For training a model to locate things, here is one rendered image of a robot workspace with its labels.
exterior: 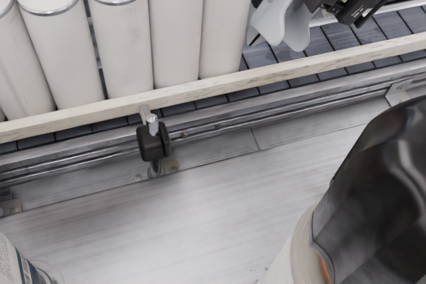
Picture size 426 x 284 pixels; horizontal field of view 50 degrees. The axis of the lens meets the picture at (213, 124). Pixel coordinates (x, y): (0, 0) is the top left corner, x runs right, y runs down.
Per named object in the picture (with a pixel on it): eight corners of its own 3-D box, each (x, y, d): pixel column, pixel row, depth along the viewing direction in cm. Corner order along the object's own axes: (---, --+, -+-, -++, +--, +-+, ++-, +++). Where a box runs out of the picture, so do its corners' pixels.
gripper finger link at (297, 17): (263, 76, 49) (322, 13, 43) (244, 36, 52) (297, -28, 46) (283, 80, 51) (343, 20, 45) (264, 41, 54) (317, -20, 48)
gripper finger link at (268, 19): (241, 72, 47) (300, 6, 41) (223, 30, 50) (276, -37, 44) (263, 76, 49) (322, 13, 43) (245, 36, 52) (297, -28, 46)
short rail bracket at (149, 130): (146, 189, 51) (139, 134, 41) (140, 167, 53) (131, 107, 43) (174, 182, 52) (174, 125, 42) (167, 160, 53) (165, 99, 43)
